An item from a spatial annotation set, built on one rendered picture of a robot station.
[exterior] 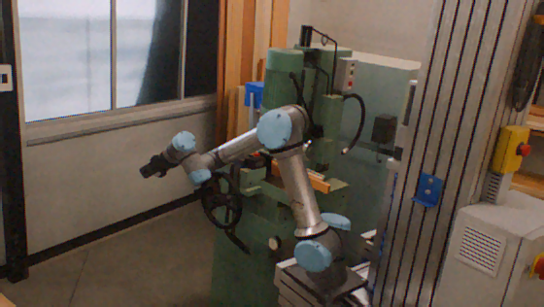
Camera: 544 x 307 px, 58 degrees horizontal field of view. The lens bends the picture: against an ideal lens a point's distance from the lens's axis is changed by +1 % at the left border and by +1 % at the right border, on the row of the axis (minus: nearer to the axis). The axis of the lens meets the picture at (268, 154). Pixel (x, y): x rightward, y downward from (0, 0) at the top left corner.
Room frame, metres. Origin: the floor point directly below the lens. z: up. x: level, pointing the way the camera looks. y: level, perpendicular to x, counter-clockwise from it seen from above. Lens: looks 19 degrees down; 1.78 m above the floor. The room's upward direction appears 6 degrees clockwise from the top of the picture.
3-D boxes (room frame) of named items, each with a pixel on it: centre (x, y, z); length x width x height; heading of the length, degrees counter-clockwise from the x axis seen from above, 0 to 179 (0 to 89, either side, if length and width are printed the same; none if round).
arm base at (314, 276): (1.54, -0.25, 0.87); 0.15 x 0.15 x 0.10
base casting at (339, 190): (2.44, -0.11, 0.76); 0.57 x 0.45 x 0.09; 138
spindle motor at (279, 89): (2.35, -0.02, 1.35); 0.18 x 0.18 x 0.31
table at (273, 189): (2.26, 0.04, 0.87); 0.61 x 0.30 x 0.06; 48
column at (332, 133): (2.56, -0.22, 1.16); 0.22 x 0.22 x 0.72; 48
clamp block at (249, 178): (2.20, 0.10, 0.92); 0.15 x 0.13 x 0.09; 48
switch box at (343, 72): (2.49, -0.34, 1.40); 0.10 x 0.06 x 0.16; 138
